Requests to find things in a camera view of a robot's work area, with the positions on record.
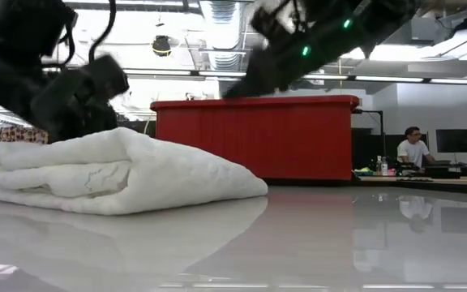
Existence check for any black partition panel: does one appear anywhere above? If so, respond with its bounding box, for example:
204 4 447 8
353 133 430 171

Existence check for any small clear bottle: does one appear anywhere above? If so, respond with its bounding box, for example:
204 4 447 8
375 155 389 177

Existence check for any black wall monitor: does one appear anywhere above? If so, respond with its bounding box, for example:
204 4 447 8
435 128 467 154

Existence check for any black thin stand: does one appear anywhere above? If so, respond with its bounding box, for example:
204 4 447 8
353 107 385 159

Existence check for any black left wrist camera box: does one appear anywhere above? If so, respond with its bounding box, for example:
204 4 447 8
79 54 131 102

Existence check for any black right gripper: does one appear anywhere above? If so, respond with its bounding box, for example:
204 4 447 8
223 40 311 99

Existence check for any red plastic bin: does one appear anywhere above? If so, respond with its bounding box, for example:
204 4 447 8
150 95 360 182

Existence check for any person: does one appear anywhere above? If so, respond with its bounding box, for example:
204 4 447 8
396 126 437 171

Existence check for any black hanging cable reel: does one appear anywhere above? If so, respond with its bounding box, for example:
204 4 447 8
151 35 173 58

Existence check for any wide silver ventilation duct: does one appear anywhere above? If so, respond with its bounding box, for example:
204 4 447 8
199 0 246 72

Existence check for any long light bar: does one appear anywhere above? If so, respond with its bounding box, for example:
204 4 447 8
42 67 467 87

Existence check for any floral patterned cloth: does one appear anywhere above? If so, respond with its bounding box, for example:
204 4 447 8
0 126 50 145

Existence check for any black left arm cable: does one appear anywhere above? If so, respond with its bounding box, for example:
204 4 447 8
88 0 118 64

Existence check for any white textured towel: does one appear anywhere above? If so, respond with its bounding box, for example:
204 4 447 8
0 127 269 216

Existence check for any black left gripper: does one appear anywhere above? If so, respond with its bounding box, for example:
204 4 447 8
30 67 118 142

